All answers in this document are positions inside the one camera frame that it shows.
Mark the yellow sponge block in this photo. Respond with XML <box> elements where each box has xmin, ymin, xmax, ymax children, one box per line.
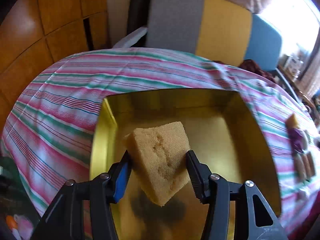
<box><xmin>125</xmin><ymin>121</ymin><xmax>190</xmax><ymax>206</ymax></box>

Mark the grey yellow blue headboard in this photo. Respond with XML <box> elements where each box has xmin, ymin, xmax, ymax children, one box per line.
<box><xmin>145</xmin><ymin>0</ymin><xmax>282</xmax><ymax>72</ymax></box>

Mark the wooden wardrobe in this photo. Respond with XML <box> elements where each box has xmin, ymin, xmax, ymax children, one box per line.
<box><xmin>1</xmin><ymin>0</ymin><xmax>110</xmax><ymax>124</ymax></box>

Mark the striped bed sheet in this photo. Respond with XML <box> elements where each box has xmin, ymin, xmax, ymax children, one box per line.
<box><xmin>1</xmin><ymin>48</ymin><xmax>319</xmax><ymax>239</ymax></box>

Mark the dark red cloth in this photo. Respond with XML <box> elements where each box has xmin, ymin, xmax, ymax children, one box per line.
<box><xmin>239</xmin><ymin>59</ymin><xmax>276</xmax><ymax>83</ymax></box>

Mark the purple candy wrapper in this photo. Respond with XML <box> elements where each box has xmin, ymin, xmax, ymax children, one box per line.
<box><xmin>288</xmin><ymin>128</ymin><xmax>308</xmax><ymax>152</ymax></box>

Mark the yellow sponge cube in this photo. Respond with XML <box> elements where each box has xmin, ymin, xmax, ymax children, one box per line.
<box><xmin>285</xmin><ymin>113</ymin><xmax>300</xmax><ymax>129</ymax></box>

